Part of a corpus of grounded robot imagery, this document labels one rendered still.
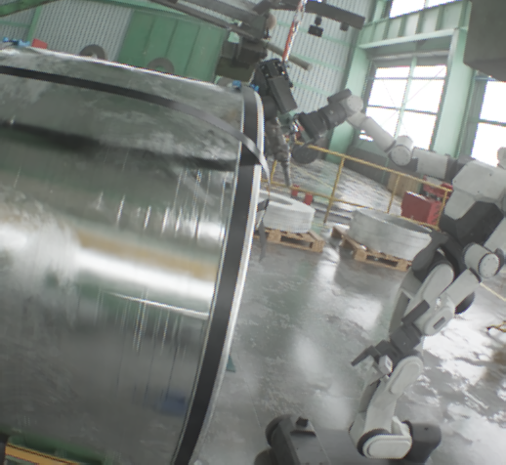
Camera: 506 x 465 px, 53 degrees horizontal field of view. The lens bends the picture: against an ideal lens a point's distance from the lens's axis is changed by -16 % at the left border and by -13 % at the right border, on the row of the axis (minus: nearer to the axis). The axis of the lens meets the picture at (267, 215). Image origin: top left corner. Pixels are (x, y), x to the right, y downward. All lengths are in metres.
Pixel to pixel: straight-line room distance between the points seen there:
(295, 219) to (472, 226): 4.96
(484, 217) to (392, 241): 5.35
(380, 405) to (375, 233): 5.32
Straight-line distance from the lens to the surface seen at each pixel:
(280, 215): 6.61
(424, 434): 2.26
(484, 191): 1.88
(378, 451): 2.15
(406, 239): 7.22
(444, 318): 1.73
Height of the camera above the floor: 1.30
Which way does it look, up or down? 9 degrees down
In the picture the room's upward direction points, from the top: 16 degrees clockwise
